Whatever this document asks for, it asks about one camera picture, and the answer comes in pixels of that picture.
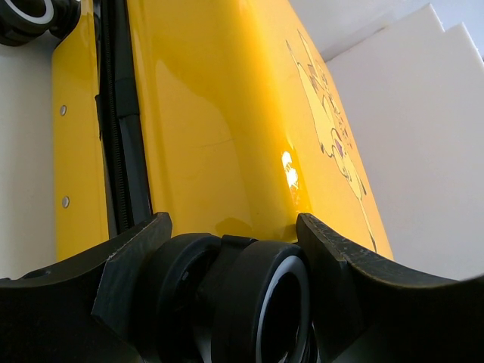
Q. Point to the yellow suitcase with grey lining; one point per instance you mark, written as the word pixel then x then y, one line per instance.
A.
pixel 224 115

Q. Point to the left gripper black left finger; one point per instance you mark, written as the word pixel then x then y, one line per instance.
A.
pixel 80 309

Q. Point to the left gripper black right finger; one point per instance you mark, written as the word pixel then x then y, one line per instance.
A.
pixel 367 308

